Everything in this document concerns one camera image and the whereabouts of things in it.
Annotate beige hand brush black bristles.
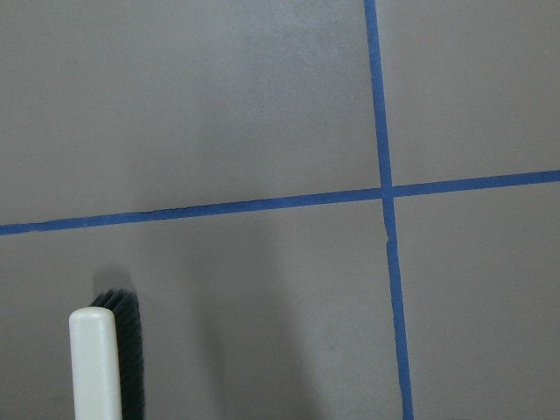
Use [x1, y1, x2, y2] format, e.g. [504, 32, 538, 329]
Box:
[69, 289, 146, 420]

